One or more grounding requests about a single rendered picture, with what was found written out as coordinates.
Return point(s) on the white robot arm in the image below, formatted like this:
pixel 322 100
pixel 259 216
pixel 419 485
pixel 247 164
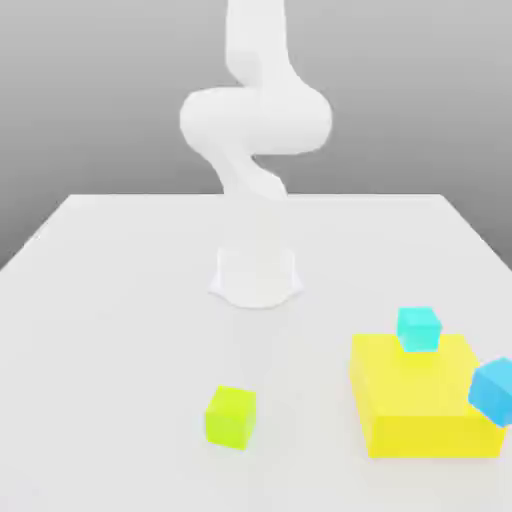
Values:
pixel 256 120

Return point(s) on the small lime green cube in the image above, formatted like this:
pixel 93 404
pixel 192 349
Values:
pixel 230 420

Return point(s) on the small cyan cube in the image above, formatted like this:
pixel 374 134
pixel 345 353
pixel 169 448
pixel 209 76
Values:
pixel 419 330

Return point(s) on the small blue cube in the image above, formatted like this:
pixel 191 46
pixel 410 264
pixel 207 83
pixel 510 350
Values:
pixel 494 394

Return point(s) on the large yellow box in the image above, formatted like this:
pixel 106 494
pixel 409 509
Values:
pixel 420 400

